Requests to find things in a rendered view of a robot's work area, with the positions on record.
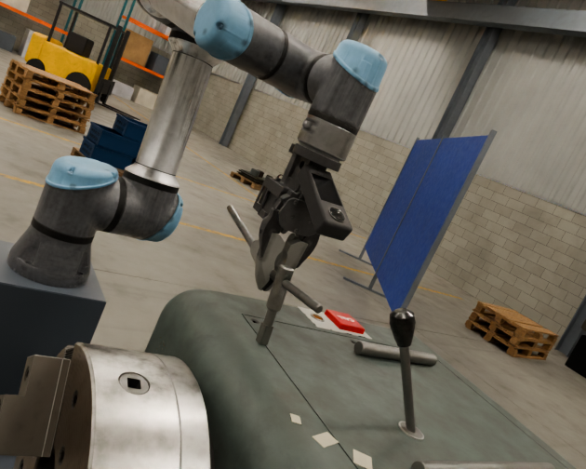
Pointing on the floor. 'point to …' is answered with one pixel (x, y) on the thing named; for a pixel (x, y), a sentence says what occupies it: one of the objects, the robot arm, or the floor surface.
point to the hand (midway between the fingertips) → (267, 284)
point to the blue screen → (419, 212)
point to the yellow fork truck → (79, 58)
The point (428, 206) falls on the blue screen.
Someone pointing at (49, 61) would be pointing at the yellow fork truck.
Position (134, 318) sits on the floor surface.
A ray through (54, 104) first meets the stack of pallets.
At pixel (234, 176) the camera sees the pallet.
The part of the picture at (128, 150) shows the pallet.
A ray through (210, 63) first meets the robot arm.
